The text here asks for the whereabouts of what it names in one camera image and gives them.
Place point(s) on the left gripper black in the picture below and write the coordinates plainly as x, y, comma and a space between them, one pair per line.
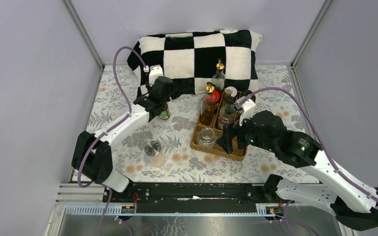
167, 99

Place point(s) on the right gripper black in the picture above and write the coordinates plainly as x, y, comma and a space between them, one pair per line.
230, 131

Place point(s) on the clear vinegar bottle black cap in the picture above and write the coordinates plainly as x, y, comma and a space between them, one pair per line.
226, 113

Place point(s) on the reflected green bottle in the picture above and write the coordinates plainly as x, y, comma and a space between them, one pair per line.
165, 114

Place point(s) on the woven wicker tray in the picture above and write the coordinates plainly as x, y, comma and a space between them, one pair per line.
237, 154

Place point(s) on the glass jar silver lid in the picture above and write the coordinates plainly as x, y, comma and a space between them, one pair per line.
206, 137

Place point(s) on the reflected cruet gold spout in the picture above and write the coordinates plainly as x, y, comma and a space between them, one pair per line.
208, 106

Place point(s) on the small yellow oil bottle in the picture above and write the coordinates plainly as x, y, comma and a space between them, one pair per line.
227, 93

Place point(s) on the red lid chili sauce jar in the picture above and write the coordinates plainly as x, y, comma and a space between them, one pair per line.
217, 96

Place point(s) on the white lid brown sauce jar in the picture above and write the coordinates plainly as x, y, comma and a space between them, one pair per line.
232, 91

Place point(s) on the glass cruet gold spout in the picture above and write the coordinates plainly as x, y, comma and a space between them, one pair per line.
218, 79

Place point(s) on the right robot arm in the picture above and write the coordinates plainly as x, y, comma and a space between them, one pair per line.
350, 201

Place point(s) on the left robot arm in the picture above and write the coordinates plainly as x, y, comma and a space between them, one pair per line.
93, 151

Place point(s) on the floral tablecloth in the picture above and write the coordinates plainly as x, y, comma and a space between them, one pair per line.
182, 163

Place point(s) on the black white checkered pillow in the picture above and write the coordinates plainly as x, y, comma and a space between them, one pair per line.
191, 58

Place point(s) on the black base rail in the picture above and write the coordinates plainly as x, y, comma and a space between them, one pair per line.
163, 197

